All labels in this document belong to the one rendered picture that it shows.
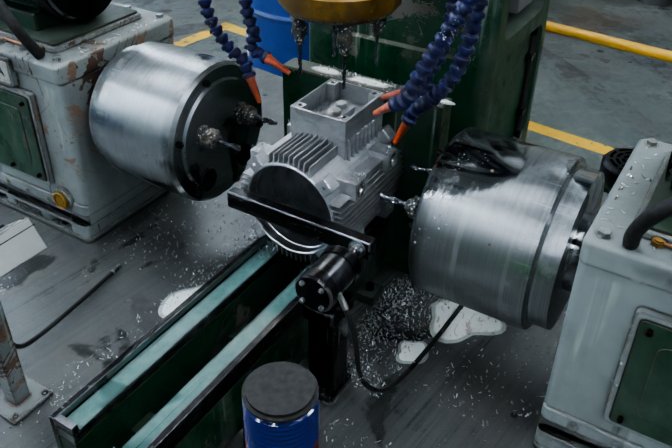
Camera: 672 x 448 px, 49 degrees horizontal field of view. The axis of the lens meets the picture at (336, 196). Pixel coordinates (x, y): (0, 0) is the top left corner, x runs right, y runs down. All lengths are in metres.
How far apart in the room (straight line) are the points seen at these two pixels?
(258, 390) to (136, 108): 0.74
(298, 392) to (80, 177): 0.89
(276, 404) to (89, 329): 0.75
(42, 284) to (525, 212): 0.86
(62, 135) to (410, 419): 0.76
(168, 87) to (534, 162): 0.59
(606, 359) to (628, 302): 0.09
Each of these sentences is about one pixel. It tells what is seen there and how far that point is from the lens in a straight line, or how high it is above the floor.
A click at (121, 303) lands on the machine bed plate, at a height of 0.80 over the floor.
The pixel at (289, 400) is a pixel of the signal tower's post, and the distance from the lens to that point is 0.59.
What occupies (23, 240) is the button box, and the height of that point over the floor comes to 1.06.
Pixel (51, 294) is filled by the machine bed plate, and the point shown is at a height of 0.80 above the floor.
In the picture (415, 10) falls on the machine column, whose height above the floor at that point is 1.24.
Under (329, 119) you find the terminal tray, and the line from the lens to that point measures 1.11.
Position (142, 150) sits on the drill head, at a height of 1.05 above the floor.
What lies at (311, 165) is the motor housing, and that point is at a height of 1.10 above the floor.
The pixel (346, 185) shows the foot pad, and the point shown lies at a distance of 1.09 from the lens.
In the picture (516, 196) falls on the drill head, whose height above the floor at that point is 1.14.
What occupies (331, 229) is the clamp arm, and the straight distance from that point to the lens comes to 1.07.
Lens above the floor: 1.66
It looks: 34 degrees down
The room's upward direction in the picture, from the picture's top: 1 degrees clockwise
